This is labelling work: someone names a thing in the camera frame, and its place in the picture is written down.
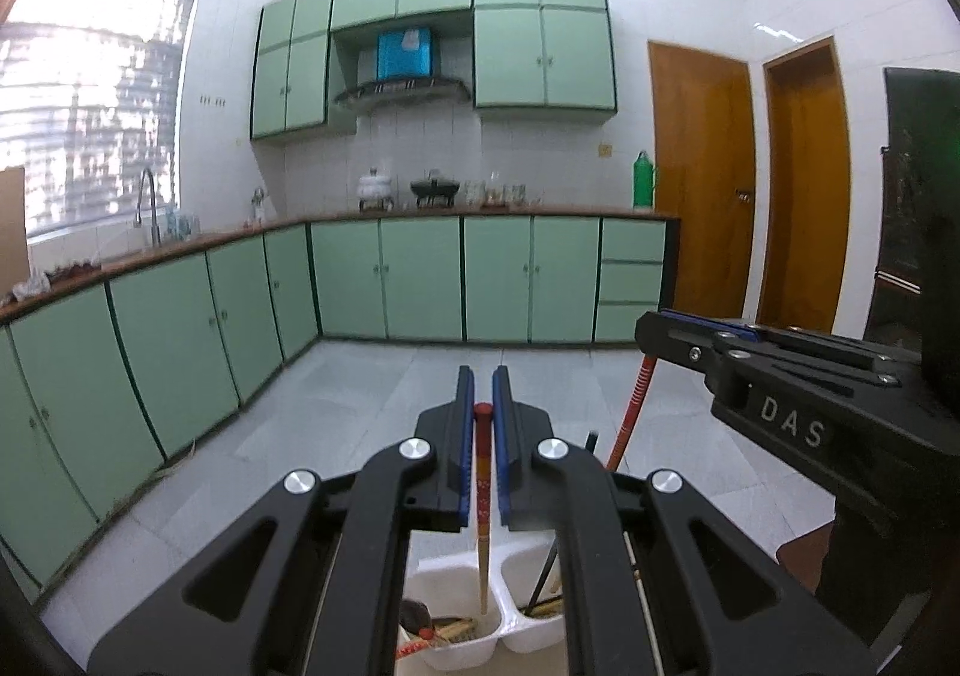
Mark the metal kitchen faucet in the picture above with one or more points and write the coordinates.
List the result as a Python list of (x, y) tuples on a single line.
[(156, 226)]

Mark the orange wooden door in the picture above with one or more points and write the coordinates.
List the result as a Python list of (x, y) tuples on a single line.
[(806, 196), (697, 196)]

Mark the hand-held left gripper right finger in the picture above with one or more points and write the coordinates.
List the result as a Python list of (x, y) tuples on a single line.
[(501, 466)]

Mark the dark brown utensil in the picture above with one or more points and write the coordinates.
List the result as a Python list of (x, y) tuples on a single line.
[(416, 620)]

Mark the glass seasoning jar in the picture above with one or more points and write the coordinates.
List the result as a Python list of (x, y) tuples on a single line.
[(474, 193), (515, 194)]

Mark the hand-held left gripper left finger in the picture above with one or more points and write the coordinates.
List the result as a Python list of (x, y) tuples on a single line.
[(466, 466)]

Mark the dark glass cabinet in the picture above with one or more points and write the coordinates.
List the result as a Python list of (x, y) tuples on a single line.
[(907, 196)]

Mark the green wall cabinets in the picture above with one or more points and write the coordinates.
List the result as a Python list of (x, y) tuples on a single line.
[(510, 53)]

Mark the black wok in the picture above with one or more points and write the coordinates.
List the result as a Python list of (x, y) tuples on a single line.
[(435, 187)]

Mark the white cooking pot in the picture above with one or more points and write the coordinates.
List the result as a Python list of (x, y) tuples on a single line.
[(373, 184)]

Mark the brown cardboard sheet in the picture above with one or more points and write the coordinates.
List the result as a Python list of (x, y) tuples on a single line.
[(11, 233)]

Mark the green thermos bottle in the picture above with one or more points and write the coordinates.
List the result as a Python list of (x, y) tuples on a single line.
[(645, 184)]

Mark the red patterned chopstick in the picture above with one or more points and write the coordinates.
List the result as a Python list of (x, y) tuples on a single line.
[(484, 496), (634, 406)]

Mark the black chopstick with silver band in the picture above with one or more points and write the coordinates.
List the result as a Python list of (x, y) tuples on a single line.
[(544, 571)]

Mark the green base kitchen cabinets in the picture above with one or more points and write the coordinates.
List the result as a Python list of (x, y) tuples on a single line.
[(420, 278)]

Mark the blue range hood cover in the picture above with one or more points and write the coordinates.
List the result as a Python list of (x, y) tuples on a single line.
[(405, 53)]

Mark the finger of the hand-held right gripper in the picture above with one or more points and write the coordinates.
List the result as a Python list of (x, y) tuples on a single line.
[(675, 342), (825, 346)]

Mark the white plastic utensil holder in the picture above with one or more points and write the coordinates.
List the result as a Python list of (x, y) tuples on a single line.
[(457, 653)]

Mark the brown wooden chair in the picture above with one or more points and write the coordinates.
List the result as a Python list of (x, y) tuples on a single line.
[(802, 556)]

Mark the metal range hood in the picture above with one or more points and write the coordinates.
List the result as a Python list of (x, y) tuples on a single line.
[(405, 92)]

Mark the window with blinds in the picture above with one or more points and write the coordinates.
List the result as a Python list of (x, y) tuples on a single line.
[(90, 106)]

